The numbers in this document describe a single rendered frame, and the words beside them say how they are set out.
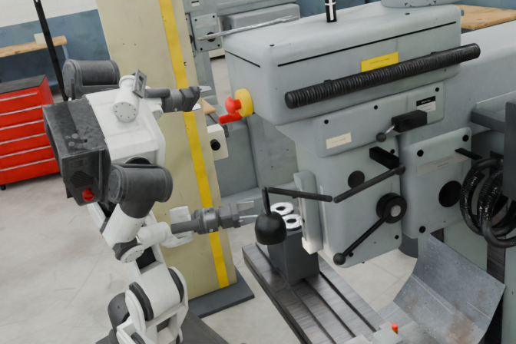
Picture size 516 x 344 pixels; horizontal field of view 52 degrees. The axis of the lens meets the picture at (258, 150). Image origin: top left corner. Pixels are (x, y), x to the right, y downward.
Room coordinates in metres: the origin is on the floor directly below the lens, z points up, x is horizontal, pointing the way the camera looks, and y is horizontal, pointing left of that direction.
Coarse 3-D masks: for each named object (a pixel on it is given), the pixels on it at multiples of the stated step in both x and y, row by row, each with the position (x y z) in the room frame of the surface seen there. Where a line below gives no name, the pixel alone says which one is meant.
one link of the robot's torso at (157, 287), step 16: (96, 208) 1.56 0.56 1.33; (144, 224) 1.58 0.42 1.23; (144, 256) 1.55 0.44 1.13; (160, 256) 1.52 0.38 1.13; (128, 272) 1.54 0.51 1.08; (144, 272) 1.48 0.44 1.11; (160, 272) 1.50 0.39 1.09; (144, 288) 1.45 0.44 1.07; (160, 288) 1.47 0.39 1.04; (176, 288) 1.49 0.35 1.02; (144, 304) 1.44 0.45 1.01; (160, 304) 1.44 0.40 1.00; (176, 304) 1.49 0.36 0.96
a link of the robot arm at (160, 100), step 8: (152, 88) 1.82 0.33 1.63; (160, 88) 1.84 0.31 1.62; (168, 88) 1.86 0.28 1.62; (144, 96) 1.81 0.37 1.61; (152, 96) 1.81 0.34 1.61; (160, 96) 1.83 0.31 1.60; (168, 96) 1.85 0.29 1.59; (152, 104) 1.80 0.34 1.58; (160, 104) 1.83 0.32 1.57; (168, 104) 1.85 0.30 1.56; (152, 112) 1.78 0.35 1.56; (160, 112) 1.81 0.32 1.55; (168, 112) 1.88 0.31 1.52
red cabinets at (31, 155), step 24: (0, 96) 5.04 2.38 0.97; (24, 96) 5.06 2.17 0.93; (48, 96) 5.40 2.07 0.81; (0, 120) 5.02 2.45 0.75; (24, 120) 5.06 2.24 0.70; (0, 144) 5.00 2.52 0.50; (24, 144) 5.04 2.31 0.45; (48, 144) 5.09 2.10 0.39; (0, 168) 5.00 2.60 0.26; (24, 168) 5.03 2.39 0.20; (48, 168) 5.07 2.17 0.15
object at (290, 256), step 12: (276, 204) 1.70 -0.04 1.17; (288, 204) 1.68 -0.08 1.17; (288, 216) 1.60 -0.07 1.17; (288, 228) 1.52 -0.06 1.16; (300, 228) 1.53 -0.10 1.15; (288, 240) 1.50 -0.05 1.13; (300, 240) 1.51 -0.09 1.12; (276, 252) 1.58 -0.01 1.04; (288, 252) 1.49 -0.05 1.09; (300, 252) 1.51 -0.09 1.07; (276, 264) 1.60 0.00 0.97; (288, 264) 1.49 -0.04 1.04; (300, 264) 1.50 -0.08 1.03; (312, 264) 1.52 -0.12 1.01; (288, 276) 1.49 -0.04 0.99; (300, 276) 1.50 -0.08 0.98
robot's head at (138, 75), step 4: (136, 72) 1.44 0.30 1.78; (140, 72) 1.45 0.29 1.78; (124, 76) 1.44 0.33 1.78; (132, 76) 1.44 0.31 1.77; (136, 76) 1.42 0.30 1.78; (140, 76) 1.44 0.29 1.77; (144, 76) 1.45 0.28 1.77; (136, 80) 1.41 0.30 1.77; (140, 80) 1.45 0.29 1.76; (144, 80) 1.44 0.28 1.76; (136, 84) 1.40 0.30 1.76; (144, 84) 1.43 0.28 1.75; (132, 88) 1.39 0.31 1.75; (136, 88) 1.39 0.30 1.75; (144, 88) 1.42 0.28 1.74; (136, 92) 1.38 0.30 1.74; (140, 92) 1.39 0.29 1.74; (140, 96) 1.38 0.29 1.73
